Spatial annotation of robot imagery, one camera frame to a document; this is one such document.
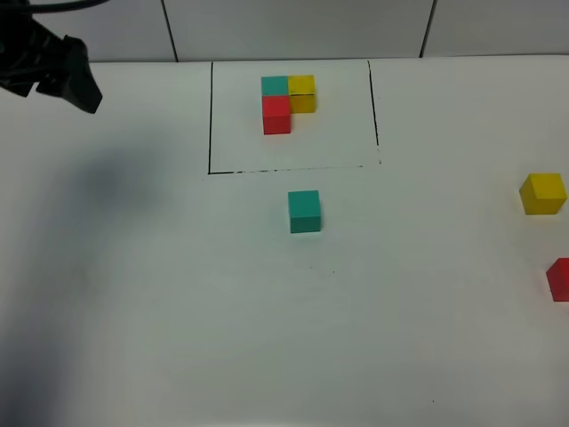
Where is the template red cube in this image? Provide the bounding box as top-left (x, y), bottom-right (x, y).
top-left (262, 95), bottom-right (292, 135)

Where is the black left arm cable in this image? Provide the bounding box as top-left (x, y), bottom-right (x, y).
top-left (26, 0), bottom-right (112, 13)

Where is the template teal cube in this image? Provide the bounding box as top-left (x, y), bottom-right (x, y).
top-left (261, 76), bottom-right (289, 97)

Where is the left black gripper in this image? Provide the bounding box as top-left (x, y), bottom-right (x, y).
top-left (1, 13), bottom-right (102, 114)

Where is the template yellow cube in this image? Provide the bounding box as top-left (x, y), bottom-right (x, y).
top-left (288, 75), bottom-right (317, 114)

